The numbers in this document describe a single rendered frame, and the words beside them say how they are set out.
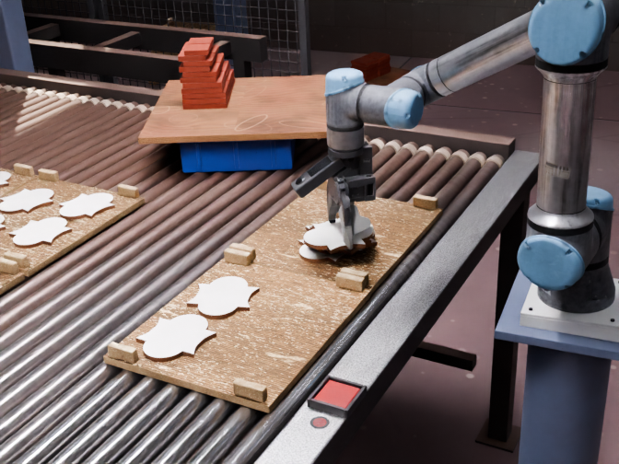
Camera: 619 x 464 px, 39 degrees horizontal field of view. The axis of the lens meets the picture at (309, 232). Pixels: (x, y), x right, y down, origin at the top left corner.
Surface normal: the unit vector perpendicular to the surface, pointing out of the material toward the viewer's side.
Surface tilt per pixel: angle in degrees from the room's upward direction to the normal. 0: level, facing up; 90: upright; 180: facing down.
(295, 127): 0
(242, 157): 90
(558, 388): 90
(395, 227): 0
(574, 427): 90
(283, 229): 0
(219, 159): 90
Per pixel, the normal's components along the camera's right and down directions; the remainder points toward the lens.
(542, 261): -0.51, 0.51
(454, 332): -0.04, -0.89
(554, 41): -0.53, 0.28
